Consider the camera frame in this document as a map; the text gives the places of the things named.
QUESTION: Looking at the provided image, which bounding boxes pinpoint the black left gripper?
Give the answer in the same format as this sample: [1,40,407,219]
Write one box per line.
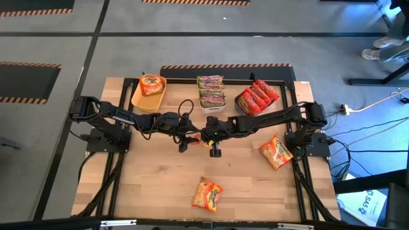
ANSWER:
[167,112,202,153]

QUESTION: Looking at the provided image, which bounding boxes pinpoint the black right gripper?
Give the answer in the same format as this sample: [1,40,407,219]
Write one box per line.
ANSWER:
[201,116,231,158]

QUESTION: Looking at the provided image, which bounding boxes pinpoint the orange Maruchan ramen pack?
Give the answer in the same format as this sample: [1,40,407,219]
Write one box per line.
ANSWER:
[139,73,166,96]
[258,134,294,170]
[191,177,224,214]
[190,133,212,148]

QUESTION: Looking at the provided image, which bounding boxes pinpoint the green lime chili shrimp pack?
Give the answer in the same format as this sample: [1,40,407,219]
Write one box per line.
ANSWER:
[199,97,226,109]
[197,88,226,99]
[197,75,224,84]
[197,82,225,91]

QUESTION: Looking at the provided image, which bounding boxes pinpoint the red Saucy Noods pack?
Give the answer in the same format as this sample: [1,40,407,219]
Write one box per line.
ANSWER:
[255,79,280,102]
[250,82,273,105]
[244,86,268,111]
[236,91,261,116]

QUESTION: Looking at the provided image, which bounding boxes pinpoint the teal plastic bin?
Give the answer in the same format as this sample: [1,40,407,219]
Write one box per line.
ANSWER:
[234,81,281,116]

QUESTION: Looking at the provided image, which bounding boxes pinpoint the yellow plastic bin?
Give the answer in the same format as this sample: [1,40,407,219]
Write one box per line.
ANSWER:
[130,75,167,113]

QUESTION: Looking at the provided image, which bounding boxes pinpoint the black hazard-striped floor mat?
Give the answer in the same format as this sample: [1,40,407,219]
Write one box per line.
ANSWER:
[159,63,297,82]
[0,0,76,19]
[0,61,62,105]
[141,0,251,6]

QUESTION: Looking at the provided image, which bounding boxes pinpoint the black desk edge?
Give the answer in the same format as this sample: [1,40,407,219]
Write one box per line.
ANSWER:
[332,168,409,195]

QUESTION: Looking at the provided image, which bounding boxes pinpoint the white printed box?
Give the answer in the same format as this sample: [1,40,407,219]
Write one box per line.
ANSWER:
[337,188,388,227]

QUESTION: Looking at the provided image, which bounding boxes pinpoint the grey floor object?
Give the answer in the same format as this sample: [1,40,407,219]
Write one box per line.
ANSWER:
[0,136,22,150]

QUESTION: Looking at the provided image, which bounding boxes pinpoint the person's shoe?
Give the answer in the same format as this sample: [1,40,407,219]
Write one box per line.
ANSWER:
[360,48,383,61]
[373,36,406,49]

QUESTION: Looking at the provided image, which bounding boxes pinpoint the person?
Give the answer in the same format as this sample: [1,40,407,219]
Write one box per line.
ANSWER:
[360,0,409,63]

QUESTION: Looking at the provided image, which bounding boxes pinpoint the black looped cable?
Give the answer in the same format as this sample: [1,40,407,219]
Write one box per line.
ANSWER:
[178,98,195,118]

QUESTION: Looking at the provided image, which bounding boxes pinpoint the black aluminium table frame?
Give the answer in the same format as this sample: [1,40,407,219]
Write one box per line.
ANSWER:
[72,77,341,224]

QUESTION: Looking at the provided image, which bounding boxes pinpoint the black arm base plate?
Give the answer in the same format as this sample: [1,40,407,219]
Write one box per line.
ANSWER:
[86,127,132,153]
[285,132,332,158]

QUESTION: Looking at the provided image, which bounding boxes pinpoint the silver metal bracket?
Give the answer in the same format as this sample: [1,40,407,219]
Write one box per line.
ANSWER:
[277,222,316,230]
[100,219,137,227]

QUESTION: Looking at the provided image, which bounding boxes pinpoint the black frame crossbar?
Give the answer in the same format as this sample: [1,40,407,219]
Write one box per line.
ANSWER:
[0,215,409,230]

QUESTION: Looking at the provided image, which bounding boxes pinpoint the black floor cable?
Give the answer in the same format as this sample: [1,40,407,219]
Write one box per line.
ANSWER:
[328,137,409,180]
[322,115,409,137]

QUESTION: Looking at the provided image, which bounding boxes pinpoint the beige floor cable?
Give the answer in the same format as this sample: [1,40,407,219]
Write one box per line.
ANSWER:
[350,86,409,113]

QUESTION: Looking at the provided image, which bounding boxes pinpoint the black desk leg frame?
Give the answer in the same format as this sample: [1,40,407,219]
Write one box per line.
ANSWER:
[347,60,409,87]

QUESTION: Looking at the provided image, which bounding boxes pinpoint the white coiled cable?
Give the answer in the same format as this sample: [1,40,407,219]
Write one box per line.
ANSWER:
[390,86,409,105]

